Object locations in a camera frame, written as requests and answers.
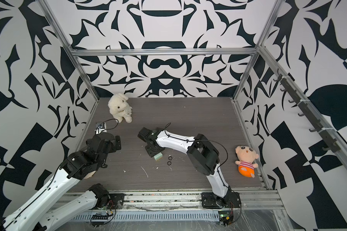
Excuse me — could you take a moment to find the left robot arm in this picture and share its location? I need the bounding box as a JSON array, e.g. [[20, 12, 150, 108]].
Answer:
[[0, 132, 122, 231]]

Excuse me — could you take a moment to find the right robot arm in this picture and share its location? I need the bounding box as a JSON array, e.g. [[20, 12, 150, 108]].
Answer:
[[138, 128, 231, 199]]

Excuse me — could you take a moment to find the mint green box left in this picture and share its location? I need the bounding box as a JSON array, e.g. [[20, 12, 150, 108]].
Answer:
[[153, 153, 163, 161]]

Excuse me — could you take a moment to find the beige round clock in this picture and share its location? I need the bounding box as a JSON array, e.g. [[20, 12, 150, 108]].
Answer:
[[83, 171, 96, 180]]

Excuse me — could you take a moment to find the white plush bunny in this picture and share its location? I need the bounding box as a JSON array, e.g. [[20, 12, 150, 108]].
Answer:
[[108, 93, 132, 123]]

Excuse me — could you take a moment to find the left electronics board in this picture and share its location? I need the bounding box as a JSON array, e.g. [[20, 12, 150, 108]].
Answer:
[[89, 214, 115, 227]]

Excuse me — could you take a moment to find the electronics board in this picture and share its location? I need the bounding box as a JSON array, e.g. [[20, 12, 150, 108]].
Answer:
[[89, 214, 115, 227], [218, 210, 234, 227]]

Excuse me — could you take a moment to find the orange plush doll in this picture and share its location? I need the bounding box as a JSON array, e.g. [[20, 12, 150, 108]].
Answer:
[[235, 145, 260, 178]]

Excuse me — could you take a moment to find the right electronics board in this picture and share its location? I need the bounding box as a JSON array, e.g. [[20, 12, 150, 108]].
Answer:
[[218, 210, 234, 227]]

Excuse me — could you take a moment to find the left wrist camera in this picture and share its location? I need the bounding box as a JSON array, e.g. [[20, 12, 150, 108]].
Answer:
[[95, 122, 107, 134]]

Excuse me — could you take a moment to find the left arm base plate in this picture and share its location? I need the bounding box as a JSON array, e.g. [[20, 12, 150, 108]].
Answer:
[[96, 193, 125, 210]]

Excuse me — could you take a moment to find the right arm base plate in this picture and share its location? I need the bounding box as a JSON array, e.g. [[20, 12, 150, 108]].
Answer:
[[201, 192, 241, 209]]

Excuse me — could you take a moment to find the wall hook rack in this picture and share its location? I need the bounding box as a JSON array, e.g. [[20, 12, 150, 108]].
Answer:
[[275, 68, 341, 153]]

